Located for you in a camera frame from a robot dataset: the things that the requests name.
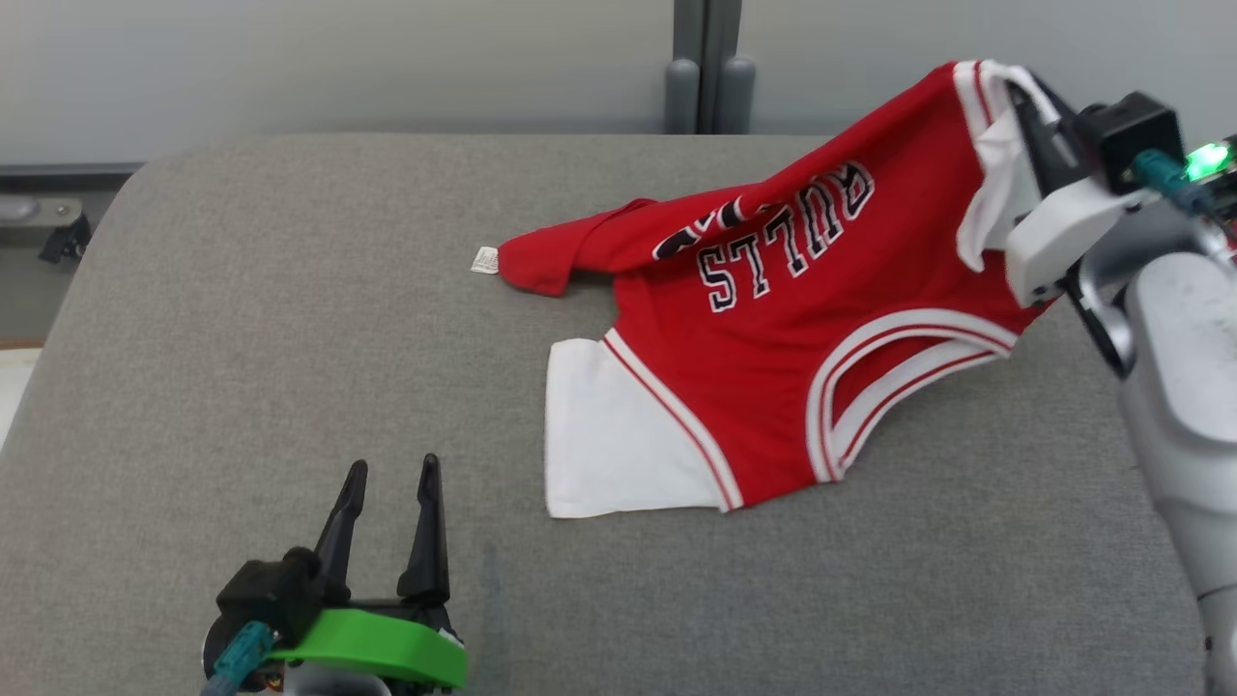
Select red Bulls jersey white sleeves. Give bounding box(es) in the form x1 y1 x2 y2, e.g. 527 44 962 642
471 60 1064 521

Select dark grey baseboard strip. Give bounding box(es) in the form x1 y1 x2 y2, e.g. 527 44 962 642
0 161 148 181

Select teal right camera connector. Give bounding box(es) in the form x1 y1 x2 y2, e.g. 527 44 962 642
1130 149 1215 217

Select teal left camera connector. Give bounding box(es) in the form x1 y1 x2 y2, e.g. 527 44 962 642
200 621 277 696

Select black floor clamp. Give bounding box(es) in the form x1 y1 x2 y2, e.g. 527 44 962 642
38 215 94 268

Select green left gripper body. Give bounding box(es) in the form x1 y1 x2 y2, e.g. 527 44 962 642
263 594 471 690

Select grey partition post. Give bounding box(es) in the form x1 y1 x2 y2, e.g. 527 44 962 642
665 0 757 135

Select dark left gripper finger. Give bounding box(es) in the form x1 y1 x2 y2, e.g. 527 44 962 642
313 460 369 606
397 453 451 601

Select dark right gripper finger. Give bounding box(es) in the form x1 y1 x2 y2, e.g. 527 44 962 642
1034 73 1091 185
1007 83 1064 200

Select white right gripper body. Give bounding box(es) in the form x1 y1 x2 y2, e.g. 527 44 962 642
1004 178 1157 306

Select grey metal floor bracket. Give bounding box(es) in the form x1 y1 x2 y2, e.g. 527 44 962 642
0 196 87 229

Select teal camera connector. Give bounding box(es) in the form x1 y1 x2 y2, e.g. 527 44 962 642
200 621 277 696
1130 149 1215 217

